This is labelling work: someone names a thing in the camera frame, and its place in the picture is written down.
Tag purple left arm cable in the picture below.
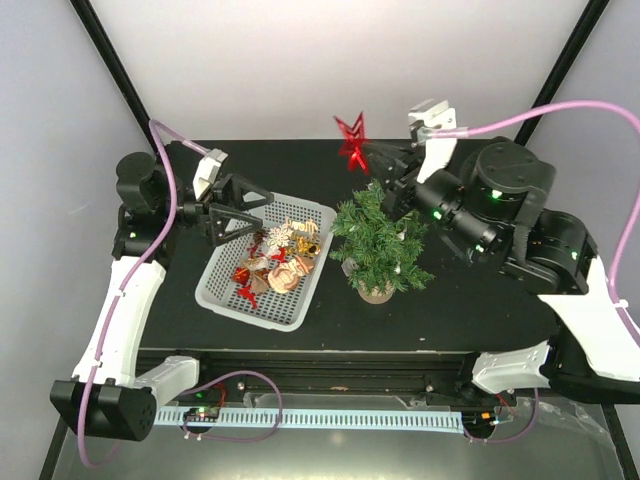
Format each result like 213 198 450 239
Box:
77 118 284 469

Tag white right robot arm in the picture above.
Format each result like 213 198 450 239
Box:
364 137 639 405

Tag gold merry christmas sign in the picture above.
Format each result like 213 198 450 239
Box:
284 217 319 237

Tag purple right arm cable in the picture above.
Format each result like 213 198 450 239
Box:
417 99 640 445

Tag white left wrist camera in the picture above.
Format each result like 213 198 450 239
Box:
192 149 228 200

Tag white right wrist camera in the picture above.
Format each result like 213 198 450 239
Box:
408 99 457 184

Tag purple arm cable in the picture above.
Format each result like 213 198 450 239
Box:
77 118 284 469
417 99 640 445

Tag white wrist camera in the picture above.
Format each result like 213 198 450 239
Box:
408 99 457 184
192 149 228 200

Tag red star ornament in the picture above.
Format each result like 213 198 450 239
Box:
333 112 370 176

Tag gold bell ornament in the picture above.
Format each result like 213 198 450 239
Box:
295 236 321 257

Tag wooden santa ornament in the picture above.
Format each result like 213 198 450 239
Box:
267 255 315 294

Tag white slotted cable duct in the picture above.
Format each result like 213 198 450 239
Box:
154 406 464 434

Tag white string lights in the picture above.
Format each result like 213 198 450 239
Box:
333 180 419 275

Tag white snowflake ornament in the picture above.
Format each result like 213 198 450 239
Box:
264 225 294 251

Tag red gift box ornament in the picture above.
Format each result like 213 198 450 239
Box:
232 267 251 286

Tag small green christmas tree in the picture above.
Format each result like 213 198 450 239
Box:
330 180 435 304

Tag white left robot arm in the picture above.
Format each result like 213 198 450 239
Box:
50 149 336 441

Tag white perforated plastic basket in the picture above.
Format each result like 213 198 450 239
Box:
195 193 336 332

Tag red reindeer ornament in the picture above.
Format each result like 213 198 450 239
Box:
236 285 258 309

